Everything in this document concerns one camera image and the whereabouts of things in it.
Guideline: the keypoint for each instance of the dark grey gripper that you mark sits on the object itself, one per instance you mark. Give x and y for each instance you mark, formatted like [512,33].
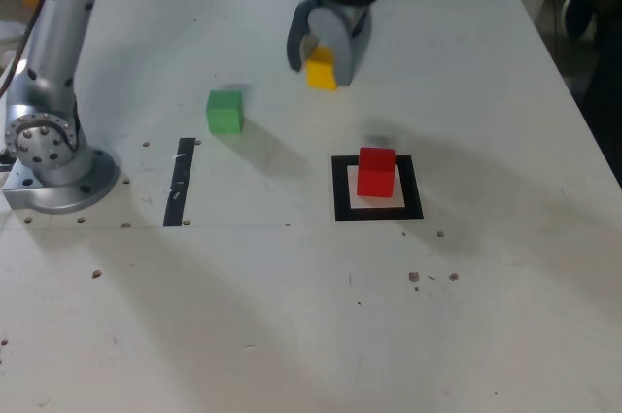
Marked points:
[355,19]

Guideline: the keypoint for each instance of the yellow cube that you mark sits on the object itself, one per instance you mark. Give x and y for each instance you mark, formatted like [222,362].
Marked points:
[320,75]

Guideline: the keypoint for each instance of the green cube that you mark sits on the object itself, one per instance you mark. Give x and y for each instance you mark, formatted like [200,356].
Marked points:
[224,114]

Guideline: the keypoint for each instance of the red cube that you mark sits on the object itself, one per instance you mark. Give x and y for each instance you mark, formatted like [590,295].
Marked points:
[374,180]

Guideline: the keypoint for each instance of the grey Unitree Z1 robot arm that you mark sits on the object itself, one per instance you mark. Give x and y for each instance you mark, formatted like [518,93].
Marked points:
[48,92]

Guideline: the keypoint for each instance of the black tape square outline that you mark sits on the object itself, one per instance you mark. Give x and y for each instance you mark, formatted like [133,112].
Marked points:
[340,189]

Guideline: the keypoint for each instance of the black tape strip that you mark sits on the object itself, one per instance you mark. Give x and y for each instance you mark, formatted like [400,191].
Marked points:
[179,180]

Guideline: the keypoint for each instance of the person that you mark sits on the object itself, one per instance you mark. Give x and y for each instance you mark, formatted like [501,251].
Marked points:
[605,107]

